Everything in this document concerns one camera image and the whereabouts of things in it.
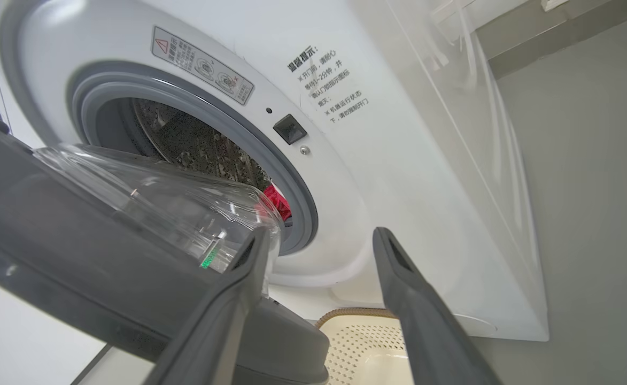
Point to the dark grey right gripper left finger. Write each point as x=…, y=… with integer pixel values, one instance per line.
x=211, y=331

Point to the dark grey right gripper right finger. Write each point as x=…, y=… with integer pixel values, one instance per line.
x=425, y=331

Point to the red garment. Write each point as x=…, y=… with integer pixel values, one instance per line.
x=277, y=199

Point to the dark grey washing machine door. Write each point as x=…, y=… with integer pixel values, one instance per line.
x=78, y=256

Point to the cream perforated laundry basket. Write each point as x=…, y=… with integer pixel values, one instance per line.
x=361, y=353

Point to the white washing machine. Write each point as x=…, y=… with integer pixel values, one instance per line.
x=399, y=160

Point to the grey rubber door gasket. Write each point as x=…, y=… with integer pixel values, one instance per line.
x=294, y=179

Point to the black door latch socket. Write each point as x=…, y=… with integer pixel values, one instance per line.
x=290, y=129

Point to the perforated steel drum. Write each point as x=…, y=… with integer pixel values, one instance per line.
x=195, y=139

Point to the grey warning label sticker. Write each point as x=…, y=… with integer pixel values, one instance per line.
x=201, y=64

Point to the printed text notice sticker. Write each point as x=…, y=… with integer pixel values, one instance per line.
x=324, y=80

